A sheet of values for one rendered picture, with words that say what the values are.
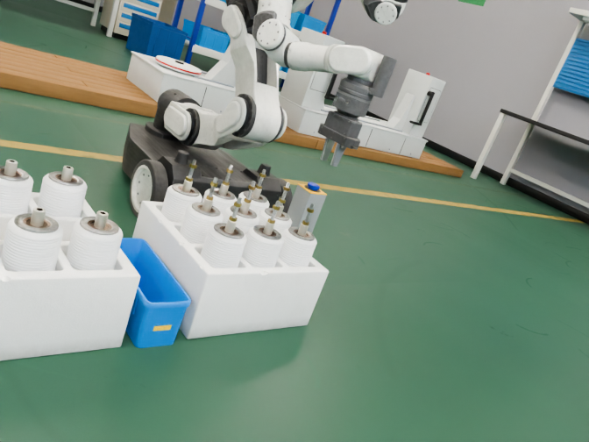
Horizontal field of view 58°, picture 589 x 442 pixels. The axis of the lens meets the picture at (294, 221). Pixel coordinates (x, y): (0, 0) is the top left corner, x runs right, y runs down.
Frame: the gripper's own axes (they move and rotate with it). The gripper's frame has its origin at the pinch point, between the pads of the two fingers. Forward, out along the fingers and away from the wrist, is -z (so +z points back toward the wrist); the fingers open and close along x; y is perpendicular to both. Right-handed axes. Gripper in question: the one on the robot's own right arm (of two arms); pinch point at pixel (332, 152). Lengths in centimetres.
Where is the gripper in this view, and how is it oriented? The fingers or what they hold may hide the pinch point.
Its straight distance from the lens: 137.3
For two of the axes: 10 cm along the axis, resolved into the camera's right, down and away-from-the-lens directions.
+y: 6.5, -0.2, 7.6
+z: 3.4, -8.9, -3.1
